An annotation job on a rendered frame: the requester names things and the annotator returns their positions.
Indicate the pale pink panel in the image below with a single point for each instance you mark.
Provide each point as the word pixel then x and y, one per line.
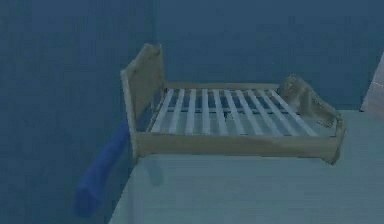
pixel 376 96

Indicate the wooden slatted bed frame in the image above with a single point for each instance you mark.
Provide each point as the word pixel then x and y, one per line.
pixel 233 146

